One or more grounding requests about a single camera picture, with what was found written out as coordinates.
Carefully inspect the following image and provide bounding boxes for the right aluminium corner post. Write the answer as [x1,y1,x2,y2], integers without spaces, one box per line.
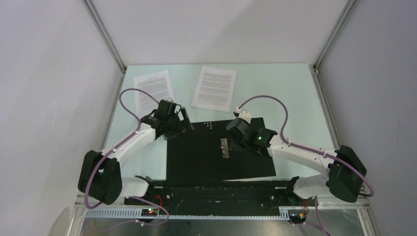
[312,0,359,75]

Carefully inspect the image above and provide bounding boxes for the right controller board with wires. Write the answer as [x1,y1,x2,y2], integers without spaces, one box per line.
[288,213,308,226]

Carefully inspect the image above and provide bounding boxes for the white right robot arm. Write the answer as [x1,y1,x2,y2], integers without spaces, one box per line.
[226,118,367,206]

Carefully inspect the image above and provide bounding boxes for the left controller board with LEDs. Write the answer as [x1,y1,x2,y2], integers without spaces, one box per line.
[141,208,159,217]

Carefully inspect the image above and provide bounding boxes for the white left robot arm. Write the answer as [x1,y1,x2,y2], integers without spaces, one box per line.
[78,99,194,205]

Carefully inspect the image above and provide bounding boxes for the red and black file folder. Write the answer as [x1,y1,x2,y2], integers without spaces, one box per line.
[166,120,276,186]

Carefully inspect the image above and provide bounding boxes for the printed paper sheet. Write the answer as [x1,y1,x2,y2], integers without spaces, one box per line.
[133,70,175,118]
[191,66,237,112]

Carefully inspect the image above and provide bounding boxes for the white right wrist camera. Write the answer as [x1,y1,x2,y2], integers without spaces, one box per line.
[233,107,252,124]

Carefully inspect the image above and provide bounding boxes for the aluminium corner post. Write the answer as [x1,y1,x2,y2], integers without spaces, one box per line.
[312,0,359,75]
[82,0,127,74]

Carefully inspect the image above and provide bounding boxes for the left aluminium corner post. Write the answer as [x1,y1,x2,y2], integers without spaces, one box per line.
[82,0,127,74]

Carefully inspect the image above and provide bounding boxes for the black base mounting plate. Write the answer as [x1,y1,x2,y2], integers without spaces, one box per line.
[142,180,311,207]

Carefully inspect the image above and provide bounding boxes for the aluminium front frame rail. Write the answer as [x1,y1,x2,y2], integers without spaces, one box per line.
[74,195,371,220]

